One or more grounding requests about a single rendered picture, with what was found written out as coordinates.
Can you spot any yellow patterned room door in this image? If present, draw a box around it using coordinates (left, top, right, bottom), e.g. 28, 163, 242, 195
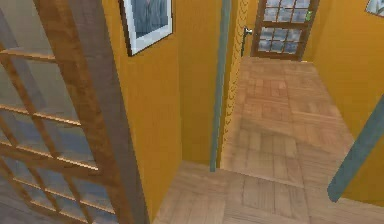
217, 0, 251, 169

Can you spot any brown wooden framed window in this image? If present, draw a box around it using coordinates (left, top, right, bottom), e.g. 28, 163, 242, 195
0, 0, 151, 224

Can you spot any brown wooden paned window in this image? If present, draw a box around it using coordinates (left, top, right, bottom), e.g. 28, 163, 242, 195
250, 0, 321, 62

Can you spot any white framed wall picture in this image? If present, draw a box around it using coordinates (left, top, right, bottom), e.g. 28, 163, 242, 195
118, 0, 174, 57

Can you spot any pale framed wall picture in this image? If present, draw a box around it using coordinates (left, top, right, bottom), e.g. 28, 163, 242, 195
365, 0, 384, 18

